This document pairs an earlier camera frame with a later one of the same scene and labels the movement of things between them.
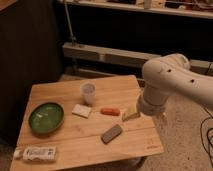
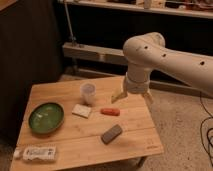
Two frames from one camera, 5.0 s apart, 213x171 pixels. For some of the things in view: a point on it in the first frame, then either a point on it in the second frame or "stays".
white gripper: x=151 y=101 -> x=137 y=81
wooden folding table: x=84 y=122 stays
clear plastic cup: x=88 y=91 stays
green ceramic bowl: x=46 y=118 stays
